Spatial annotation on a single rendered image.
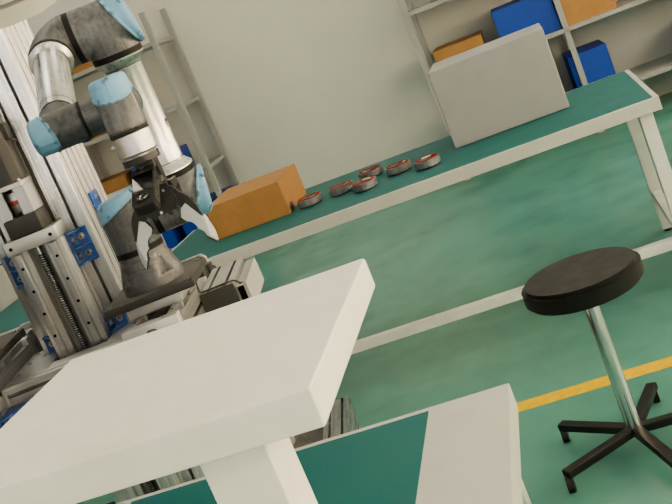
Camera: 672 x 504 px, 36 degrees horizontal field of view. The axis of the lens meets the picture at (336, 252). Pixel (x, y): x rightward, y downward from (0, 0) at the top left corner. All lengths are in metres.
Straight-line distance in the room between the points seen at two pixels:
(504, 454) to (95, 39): 1.28
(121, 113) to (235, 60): 6.46
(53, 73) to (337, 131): 6.17
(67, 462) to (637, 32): 7.48
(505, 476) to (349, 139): 6.81
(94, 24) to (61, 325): 0.75
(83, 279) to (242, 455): 1.79
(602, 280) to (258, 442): 2.07
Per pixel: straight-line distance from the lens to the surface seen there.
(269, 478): 0.86
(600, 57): 7.60
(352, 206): 4.08
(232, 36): 8.34
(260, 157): 8.42
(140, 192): 1.87
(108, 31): 2.35
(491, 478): 1.59
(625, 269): 2.86
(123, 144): 1.92
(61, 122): 2.03
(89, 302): 2.60
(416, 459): 1.73
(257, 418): 0.81
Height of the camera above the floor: 1.45
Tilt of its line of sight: 12 degrees down
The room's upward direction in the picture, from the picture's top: 22 degrees counter-clockwise
